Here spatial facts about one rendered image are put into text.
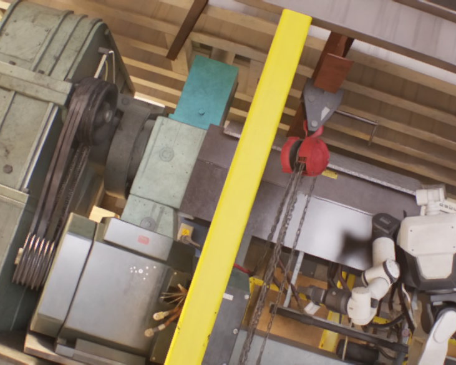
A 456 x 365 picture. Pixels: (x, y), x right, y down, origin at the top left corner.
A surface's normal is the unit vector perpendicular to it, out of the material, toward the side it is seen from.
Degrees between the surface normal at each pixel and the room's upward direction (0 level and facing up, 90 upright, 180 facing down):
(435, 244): 101
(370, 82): 90
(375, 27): 90
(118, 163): 118
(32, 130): 90
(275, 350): 90
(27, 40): 80
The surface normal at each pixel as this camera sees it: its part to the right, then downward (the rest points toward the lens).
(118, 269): 0.36, -0.08
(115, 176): -0.20, 0.55
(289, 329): -0.03, -0.22
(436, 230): -0.44, -0.14
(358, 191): 0.10, -0.39
